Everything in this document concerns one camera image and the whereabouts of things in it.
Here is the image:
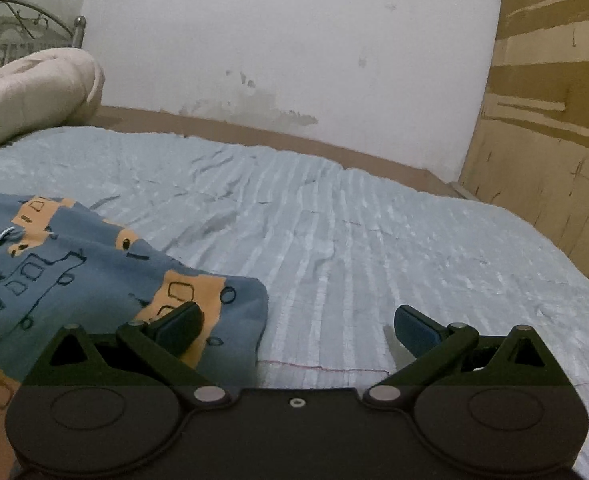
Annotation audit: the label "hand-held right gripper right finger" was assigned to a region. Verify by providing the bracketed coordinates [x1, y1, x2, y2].
[362, 304, 575, 407]

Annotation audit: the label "cream rolled comforter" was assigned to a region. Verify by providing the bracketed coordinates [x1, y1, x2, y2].
[0, 47, 106, 156]

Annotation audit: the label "grey metal headboard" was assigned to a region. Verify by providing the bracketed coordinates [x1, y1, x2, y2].
[0, 0, 88, 68]

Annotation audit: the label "wooden board panel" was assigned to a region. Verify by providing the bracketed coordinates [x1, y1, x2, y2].
[457, 0, 589, 306]

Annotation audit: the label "blue pants with orange print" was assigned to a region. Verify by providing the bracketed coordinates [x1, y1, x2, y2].
[0, 190, 270, 480]

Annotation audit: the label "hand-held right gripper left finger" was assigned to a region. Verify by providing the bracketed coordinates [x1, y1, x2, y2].
[28, 302, 235, 407]

